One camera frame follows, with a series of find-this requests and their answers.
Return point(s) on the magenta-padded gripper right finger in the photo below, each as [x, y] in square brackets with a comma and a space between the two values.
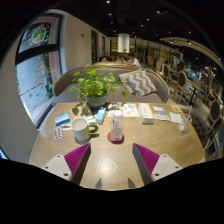
[166, 165]

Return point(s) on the clear plastic bottle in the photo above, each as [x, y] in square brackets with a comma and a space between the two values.
[117, 128]

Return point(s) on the white orange medicine box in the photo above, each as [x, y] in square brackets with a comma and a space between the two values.
[146, 114]

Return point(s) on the person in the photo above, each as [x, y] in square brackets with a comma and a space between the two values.
[135, 61]
[122, 60]
[104, 60]

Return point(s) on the pill blister pack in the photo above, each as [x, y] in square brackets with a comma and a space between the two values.
[57, 133]

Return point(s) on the flat round red coaster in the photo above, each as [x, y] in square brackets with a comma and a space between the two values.
[110, 139]

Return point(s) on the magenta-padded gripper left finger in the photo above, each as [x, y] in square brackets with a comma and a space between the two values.
[56, 165]

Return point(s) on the printed white leaflet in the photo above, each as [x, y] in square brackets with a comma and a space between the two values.
[130, 110]

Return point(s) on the white round column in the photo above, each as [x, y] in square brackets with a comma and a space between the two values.
[123, 42]

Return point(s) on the clear plastic cup with straw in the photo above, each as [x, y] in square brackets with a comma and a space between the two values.
[184, 125]

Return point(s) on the small blue white packet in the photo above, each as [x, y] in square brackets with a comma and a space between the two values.
[158, 110]

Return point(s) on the grey curved sofa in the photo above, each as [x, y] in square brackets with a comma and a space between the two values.
[66, 83]

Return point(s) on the round green window picture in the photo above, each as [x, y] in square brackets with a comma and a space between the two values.
[39, 35]

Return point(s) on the white paper sheet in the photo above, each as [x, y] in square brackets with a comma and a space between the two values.
[163, 117]

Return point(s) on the white paper napkin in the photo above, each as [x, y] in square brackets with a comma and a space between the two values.
[175, 117]

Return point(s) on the group of round-backed chairs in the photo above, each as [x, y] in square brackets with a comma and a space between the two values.
[181, 81]

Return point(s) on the light blue white carton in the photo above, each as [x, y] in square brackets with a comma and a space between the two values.
[100, 116]

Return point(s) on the group of ceiling lights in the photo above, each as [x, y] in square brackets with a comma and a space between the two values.
[156, 12]

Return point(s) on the flat blue white box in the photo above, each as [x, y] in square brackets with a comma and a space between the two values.
[62, 119]

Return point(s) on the green potted plant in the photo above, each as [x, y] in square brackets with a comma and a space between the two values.
[95, 85]

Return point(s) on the small yellow card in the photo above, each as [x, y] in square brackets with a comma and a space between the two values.
[176, 108]

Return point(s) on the grey white chevron cushion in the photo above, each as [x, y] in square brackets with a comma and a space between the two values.
[138, 83]

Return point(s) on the grey tufted chair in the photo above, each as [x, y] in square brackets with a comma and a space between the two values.
[199, 126]

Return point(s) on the white paper strip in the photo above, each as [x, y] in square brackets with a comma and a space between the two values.
[66, 126]

